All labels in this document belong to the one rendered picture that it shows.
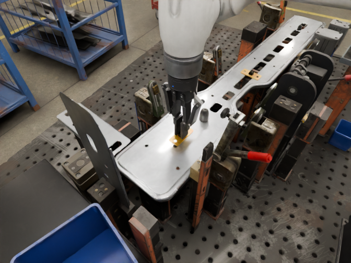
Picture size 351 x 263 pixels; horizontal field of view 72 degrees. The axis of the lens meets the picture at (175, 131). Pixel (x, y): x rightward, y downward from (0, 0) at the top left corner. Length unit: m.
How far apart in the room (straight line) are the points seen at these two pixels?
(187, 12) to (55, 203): 0.54
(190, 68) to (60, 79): 2.51
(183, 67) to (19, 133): 2.12
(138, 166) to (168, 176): 0.10
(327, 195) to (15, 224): 1.08
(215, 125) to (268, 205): 0.41
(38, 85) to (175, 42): 2.57
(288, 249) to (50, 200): 0.79
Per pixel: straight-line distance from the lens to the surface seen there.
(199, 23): 0.49
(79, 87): 2.76
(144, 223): 0.44
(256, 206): 1.04
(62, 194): 0.70
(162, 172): 0.71
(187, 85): 0.58
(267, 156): 0.60
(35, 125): 2.52
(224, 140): 0.61
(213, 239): 0.95
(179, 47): 0.51
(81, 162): 0.70
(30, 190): 0.75
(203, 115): 0.81
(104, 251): 0.61
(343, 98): 1.23
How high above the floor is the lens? 1.60
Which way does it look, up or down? 49 degrees down
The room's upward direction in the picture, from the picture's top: straight up
